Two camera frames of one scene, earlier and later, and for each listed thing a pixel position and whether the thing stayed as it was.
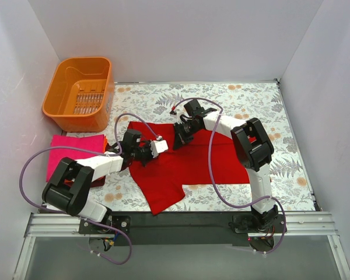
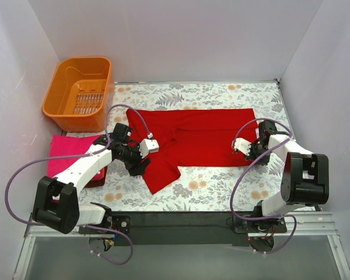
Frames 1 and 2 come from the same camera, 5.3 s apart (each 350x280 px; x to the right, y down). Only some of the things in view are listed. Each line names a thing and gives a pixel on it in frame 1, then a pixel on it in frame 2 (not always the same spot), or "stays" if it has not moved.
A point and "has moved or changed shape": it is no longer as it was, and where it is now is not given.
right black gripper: [180, 137] to [251, 152]
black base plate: [184, 228] stays
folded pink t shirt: [91, 142] stays
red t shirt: [205, 158] has moved or changed shape
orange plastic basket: [80, 97] stays
